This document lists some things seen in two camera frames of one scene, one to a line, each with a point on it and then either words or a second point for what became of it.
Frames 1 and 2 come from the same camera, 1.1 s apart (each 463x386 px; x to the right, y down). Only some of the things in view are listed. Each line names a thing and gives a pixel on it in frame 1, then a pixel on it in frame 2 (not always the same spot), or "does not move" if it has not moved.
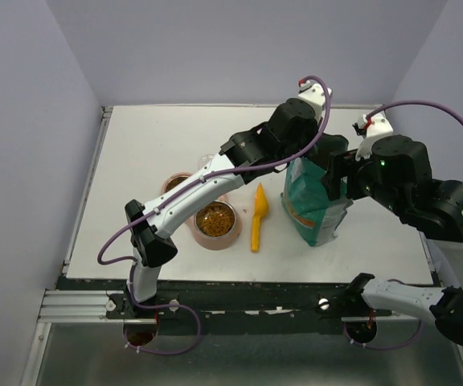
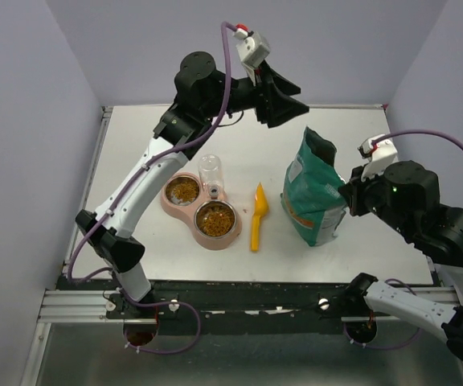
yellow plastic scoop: x=260 y=209 does not move
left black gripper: x=309 y=129 to x=270 y=104
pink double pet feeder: x=217 y=224 does not move
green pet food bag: x=305 y=199 does not move
